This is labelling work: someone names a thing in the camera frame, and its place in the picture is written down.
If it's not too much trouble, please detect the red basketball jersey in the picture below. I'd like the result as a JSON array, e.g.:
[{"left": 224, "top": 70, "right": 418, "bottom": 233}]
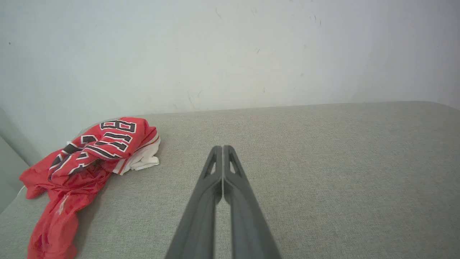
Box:
[{"left": 19, "top": 117, "right": 161, "bottom": 259}]

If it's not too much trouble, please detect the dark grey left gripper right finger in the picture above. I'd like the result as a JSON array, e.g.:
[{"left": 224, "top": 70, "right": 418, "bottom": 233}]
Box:
[{"left": 223, "top": 145, "right": 282, "bottom": 259}]

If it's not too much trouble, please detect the grey fabric sofa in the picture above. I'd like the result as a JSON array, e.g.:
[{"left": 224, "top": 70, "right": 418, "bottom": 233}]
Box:
[{"left": 0, "top": 101, "right": 460, "bottom": 259}]

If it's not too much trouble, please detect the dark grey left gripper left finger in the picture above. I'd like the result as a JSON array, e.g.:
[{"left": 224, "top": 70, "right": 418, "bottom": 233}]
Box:
[{"left": 165, "top": 145, "right": 224, "bottom": 259}]

